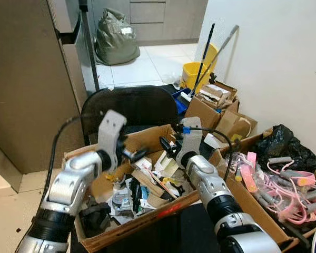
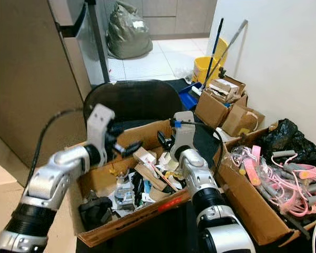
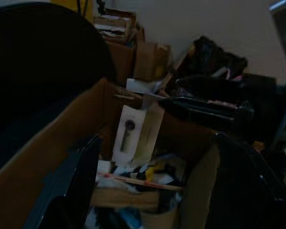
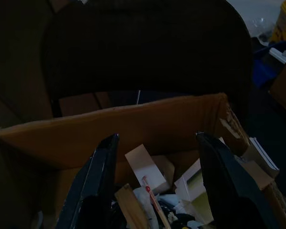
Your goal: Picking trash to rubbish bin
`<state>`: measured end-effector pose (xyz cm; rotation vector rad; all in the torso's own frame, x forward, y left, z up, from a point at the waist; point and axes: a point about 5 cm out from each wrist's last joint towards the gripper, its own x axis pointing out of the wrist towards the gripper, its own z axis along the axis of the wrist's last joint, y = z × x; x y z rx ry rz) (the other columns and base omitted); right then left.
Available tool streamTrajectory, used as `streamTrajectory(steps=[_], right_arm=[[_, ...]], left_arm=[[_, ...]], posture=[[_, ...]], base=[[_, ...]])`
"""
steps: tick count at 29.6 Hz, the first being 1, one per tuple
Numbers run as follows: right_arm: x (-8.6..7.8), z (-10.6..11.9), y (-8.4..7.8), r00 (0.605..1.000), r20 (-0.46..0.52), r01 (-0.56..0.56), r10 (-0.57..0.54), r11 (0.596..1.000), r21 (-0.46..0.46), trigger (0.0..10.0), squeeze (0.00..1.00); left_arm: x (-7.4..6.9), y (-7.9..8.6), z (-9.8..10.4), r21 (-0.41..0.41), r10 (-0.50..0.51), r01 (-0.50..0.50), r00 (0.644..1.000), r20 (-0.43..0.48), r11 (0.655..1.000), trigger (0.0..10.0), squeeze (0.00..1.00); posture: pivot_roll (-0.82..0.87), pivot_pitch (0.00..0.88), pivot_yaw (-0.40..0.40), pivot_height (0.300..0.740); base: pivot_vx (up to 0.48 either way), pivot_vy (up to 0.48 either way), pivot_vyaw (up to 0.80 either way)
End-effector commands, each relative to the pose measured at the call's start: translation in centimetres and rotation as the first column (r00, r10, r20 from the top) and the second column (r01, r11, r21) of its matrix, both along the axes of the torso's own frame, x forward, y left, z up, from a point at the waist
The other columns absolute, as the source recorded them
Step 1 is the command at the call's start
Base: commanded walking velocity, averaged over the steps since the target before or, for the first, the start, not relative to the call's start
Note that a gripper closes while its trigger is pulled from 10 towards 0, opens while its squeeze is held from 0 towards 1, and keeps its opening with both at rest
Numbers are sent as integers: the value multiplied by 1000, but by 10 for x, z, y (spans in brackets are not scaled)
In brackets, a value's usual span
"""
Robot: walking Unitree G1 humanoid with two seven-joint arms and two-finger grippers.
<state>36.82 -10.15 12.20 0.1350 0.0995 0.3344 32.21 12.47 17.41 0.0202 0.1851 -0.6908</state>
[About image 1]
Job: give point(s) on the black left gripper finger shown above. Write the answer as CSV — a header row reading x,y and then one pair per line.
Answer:
x,y
140,154
130,142

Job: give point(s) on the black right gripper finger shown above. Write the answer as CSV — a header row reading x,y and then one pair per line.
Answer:
x,y
165,153
163,140

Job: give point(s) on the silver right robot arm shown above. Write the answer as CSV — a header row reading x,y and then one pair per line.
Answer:
x,y
216,195

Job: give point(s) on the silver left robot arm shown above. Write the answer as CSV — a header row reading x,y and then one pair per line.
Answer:
x,y
68,184

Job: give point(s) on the large cardboard trash box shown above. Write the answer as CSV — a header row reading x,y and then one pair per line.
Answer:
x,y
137,224

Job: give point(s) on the black chair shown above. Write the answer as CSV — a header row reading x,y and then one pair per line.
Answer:
x,y
131,108

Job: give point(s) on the blue dustpan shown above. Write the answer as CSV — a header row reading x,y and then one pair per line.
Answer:
x,y
180,100

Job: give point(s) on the small open cardboard box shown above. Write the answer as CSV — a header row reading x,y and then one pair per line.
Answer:
x,y
203,113

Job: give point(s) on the black crumpled object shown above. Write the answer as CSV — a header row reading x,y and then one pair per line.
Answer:
x,y
95,219

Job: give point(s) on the yellow mop bucket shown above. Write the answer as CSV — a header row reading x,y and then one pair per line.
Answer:
x,y
190,74

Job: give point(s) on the olive garbage bag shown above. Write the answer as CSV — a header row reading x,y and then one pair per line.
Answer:
x,y
116,42

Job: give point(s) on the black pole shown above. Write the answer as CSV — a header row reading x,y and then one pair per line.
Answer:
x,y
89,47

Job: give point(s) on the black plastic bag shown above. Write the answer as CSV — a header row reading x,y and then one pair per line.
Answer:
x,y
282,145

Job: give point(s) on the grey refrigerator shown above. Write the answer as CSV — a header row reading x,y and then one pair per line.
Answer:
x,y
31,79

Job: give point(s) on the grey kitchen cabinet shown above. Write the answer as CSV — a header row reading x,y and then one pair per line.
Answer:
x,y
163,18

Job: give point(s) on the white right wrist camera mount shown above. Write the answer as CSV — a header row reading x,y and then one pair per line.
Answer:
x,y
189,145

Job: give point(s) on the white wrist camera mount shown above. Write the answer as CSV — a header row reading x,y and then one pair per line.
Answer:
x,y
189,145
111,132

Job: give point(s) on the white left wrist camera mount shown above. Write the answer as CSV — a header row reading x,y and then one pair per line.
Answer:
x,y
111,132

